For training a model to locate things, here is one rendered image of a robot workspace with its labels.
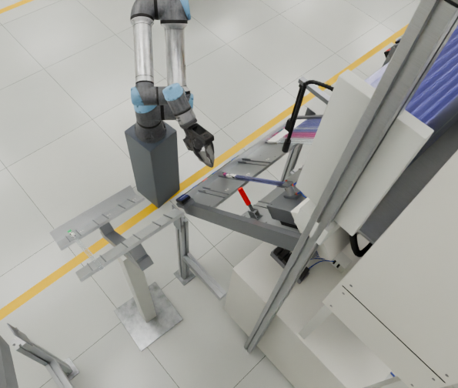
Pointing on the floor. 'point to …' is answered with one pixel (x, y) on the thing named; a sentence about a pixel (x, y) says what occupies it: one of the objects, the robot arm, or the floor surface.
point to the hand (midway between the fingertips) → (212, 164)
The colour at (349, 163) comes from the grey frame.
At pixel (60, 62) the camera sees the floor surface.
